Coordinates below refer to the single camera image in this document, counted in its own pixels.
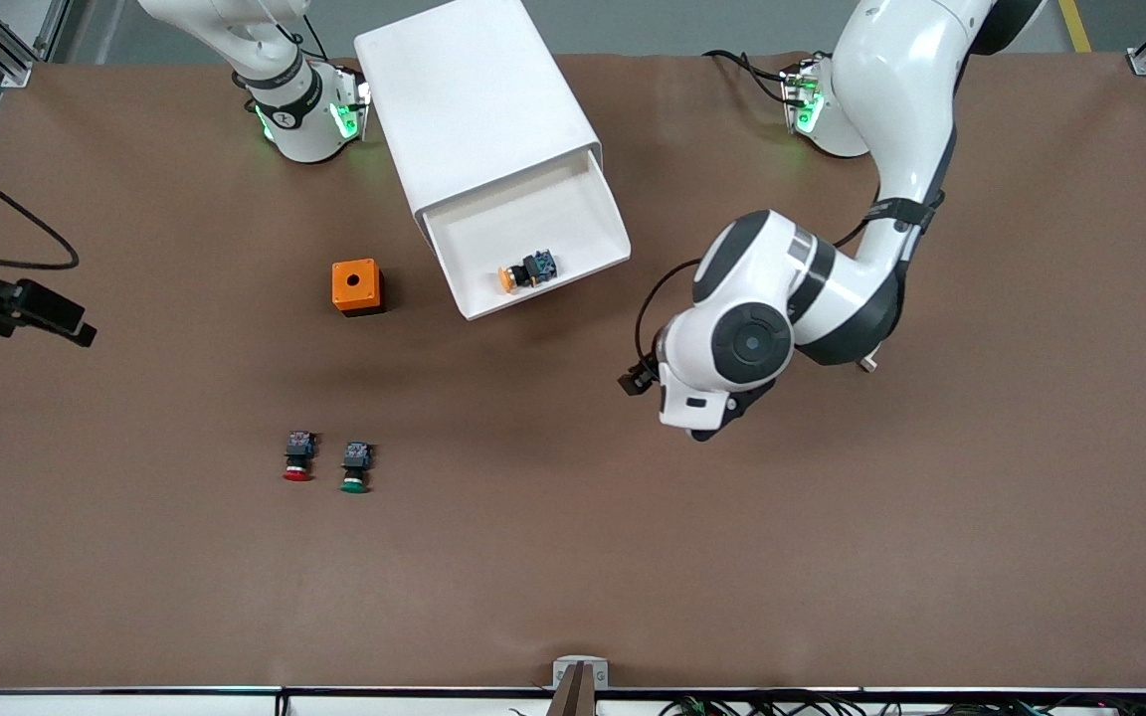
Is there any yellow push button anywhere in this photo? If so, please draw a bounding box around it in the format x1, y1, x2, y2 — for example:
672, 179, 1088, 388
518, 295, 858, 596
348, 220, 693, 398
497, 251, 559, 295

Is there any red push button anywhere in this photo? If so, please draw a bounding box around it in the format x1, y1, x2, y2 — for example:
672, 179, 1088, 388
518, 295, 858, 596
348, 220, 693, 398
282, 430, 318, 483

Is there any green push button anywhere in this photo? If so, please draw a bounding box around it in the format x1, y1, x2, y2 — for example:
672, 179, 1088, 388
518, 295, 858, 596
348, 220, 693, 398
339, 442, 376, 495

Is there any white drawer cabinet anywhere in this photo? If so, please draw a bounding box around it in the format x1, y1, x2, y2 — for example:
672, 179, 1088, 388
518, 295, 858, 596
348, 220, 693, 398
354, 0, 606, 299

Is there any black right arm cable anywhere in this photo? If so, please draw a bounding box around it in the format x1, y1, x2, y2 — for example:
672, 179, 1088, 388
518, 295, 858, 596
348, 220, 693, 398
0, 143, 83, 271

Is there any orange button enclosure box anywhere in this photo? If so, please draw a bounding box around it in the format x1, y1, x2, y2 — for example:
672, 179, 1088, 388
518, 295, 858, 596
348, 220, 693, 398
331, 259, 386, 317

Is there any grey mount bracket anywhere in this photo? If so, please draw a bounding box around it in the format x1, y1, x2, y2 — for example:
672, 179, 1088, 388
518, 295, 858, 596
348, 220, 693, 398
552, 655, 610, 689

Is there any brown vertical post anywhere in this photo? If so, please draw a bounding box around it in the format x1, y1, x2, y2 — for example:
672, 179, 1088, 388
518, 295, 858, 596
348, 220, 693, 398
547, 664, 600, 716

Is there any black base cable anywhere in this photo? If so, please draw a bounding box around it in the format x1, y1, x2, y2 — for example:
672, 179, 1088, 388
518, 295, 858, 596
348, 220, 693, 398
701, 49, 795, 106

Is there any white table edge rail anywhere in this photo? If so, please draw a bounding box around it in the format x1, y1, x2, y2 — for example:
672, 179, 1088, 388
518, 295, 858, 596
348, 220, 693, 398
0, 686, 1146, 716

